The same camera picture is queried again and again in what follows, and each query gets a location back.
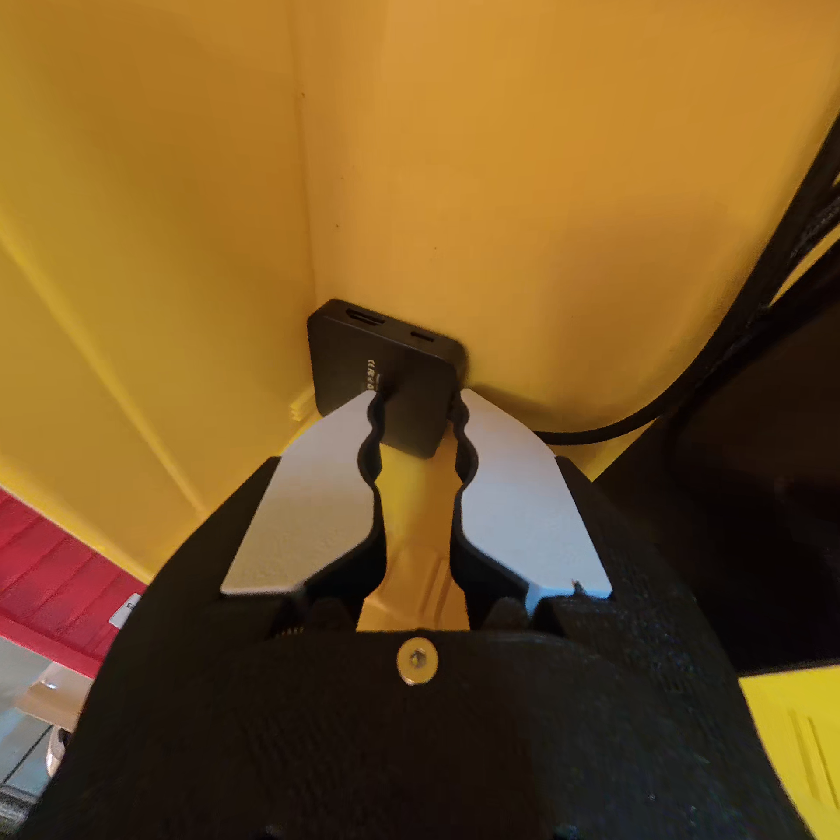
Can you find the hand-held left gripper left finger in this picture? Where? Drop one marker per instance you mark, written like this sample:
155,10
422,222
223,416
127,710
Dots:
302,518

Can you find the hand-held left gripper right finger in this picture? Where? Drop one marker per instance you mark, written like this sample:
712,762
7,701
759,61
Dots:
531,518

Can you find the small black adapter box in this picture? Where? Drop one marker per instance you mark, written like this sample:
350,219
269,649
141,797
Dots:
407,407

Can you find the yellow plastic bin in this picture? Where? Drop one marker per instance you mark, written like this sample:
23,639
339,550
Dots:
525,164

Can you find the red plastic bin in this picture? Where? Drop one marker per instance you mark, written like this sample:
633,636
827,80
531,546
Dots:
52,571

